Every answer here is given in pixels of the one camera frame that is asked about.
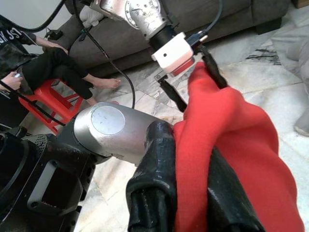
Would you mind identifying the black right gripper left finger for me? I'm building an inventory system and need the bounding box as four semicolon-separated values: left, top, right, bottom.
126;120;180;232

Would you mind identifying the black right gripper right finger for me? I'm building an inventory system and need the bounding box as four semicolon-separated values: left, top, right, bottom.
203;147;267;232

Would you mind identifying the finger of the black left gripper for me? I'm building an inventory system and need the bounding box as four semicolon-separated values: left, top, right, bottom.
201;48;228;89
158;79;188;113

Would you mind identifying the dark grey fabric sofa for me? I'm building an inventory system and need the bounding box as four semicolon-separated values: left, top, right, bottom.
64;0;292;78

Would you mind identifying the white crumpled cloth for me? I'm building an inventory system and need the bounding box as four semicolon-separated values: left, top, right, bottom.
79;5;105;28

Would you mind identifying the person in black clothes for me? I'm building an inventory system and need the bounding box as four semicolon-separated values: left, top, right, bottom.
0;14;121;128

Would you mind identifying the black charger box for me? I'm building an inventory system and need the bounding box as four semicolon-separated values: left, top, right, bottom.
45;28;64;40

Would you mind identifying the red plastic stool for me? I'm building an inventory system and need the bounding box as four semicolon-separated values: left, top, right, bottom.
17;78;85;136

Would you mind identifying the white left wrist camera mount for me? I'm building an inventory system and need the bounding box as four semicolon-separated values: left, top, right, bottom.
151;32;195;73

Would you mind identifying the thin black cable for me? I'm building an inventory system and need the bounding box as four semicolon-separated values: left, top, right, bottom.
71;0;136;110
0;79;66;127

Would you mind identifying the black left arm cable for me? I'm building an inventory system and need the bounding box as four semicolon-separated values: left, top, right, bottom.
186;0;224;47

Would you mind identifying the thick black cable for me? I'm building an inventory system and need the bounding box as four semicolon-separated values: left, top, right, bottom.
0;0;67;33

